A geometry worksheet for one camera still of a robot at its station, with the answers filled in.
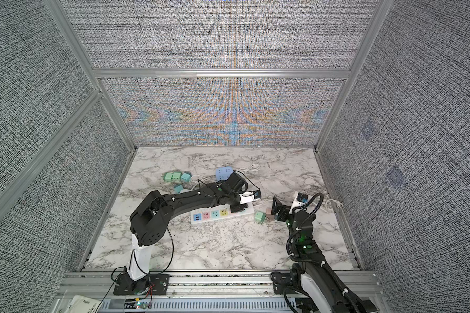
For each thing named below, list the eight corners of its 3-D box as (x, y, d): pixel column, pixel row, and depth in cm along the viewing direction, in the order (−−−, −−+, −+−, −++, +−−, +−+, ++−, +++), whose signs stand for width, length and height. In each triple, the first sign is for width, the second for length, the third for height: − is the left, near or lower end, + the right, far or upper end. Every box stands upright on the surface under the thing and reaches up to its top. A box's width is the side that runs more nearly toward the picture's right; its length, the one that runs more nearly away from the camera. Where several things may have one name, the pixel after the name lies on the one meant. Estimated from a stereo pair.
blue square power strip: (214, 180, 107) (214, 177, 104) (215, 170, 112) (215, 166, 109) (233, 180, 107) (233, 177, 104) (233, 170, 112) (233, 166, 109)
